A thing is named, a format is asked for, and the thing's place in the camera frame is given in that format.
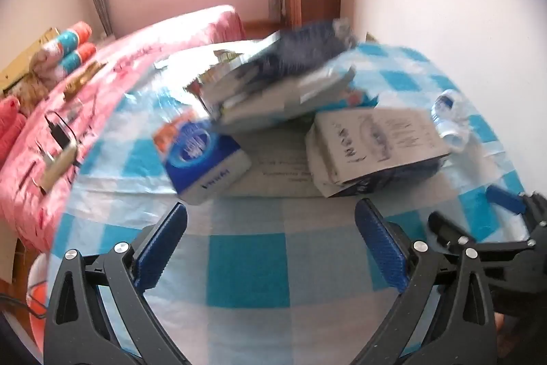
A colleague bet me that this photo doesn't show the dark blue packet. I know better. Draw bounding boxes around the dark blue packet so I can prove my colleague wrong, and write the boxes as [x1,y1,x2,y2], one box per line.
[243,18,359,79]

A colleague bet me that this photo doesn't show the orange plastic bin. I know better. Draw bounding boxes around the orange plastic bin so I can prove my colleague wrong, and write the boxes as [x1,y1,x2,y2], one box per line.
[26,279,52,318]

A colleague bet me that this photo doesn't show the beige power strip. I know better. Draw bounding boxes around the beige power strip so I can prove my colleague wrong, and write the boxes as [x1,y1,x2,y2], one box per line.
[39,143,80,192]

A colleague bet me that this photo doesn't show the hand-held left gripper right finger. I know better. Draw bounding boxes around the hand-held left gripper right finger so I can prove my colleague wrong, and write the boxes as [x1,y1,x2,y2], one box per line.
[350,197,498,365]

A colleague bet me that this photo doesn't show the yellow headboard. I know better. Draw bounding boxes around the yellow headboard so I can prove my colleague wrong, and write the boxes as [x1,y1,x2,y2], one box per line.
[0,27,61,92]

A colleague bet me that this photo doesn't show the black charger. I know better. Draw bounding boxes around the black charger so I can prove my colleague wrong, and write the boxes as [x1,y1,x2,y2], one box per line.
[44,113,73,149]

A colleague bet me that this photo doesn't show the blue tissue pack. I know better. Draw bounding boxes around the blue tissue pack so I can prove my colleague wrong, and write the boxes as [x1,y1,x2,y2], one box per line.
[153,108,253,207]

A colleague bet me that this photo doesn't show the small clear plastic packet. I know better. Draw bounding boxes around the small clear plastic packet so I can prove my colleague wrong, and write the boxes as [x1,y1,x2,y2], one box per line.
[60,100,84,120]

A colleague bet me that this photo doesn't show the white printed wipes packet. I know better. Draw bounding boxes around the white printed wipes packet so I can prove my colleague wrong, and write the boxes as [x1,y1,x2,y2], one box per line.
[305,107,453,199]

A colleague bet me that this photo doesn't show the folded cartoon print quilt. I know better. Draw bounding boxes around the folded cartoon print quilt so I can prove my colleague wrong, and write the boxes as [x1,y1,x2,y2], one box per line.
[32,21,97,83]

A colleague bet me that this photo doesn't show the blue checked tablecloth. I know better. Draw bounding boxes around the blue checked tablecloth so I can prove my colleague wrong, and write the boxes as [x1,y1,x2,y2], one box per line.
[45,38,528,365]

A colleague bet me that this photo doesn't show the pink lettered pillow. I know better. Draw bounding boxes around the pink lettered pillow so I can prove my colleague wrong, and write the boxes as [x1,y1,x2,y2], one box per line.
[0,96,22,120]

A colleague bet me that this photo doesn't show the gold cloth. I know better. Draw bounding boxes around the gold cloth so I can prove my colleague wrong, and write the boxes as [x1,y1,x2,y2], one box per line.
[63,61,107,101]

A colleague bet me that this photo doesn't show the pile of packets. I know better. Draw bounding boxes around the pile of packets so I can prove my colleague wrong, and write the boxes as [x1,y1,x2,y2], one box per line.
[216,63,379,132]

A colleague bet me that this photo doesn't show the crushed clear plastic bottle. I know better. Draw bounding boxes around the crushed clear plastic bottle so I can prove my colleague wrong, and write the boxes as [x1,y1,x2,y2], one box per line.
[431,89,471,154]

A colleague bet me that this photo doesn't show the tan floral pillow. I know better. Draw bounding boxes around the tan floral pillow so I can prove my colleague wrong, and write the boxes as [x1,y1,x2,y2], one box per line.
[11,68,50,115]

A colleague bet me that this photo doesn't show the flat white printed bag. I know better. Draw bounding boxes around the flat white printed bag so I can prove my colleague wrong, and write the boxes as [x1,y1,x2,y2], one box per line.
[222,130,330,199]

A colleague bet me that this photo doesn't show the colourful printed packet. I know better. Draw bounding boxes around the colourful printed packet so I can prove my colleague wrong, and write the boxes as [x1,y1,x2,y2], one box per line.
[184,49,249,122]

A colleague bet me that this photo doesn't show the bed with pink blanket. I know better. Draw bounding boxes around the bed with pink blanket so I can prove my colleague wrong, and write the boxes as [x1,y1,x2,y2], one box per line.
[0,4,248,259]

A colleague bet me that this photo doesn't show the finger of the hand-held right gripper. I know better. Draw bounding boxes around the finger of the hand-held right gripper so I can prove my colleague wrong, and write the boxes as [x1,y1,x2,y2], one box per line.
[486,184,547,231]
[428,211,537,252]

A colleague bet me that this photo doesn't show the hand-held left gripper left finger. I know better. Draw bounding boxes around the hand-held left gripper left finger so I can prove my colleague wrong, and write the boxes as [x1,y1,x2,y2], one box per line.
[43,201,191,365]

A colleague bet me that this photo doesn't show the white soft bag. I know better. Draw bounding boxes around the white soft bag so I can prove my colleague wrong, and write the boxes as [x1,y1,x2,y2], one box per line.
[26,251,52,284]

